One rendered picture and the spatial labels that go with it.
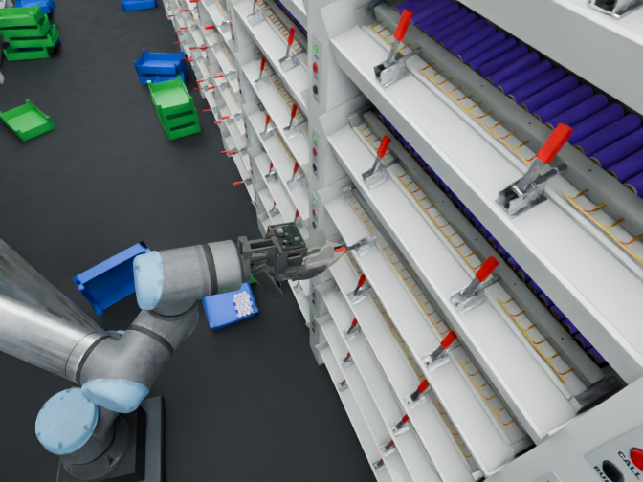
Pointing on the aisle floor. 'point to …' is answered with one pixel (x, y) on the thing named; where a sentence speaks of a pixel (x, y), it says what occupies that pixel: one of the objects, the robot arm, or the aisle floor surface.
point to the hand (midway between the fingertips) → (335, 252)
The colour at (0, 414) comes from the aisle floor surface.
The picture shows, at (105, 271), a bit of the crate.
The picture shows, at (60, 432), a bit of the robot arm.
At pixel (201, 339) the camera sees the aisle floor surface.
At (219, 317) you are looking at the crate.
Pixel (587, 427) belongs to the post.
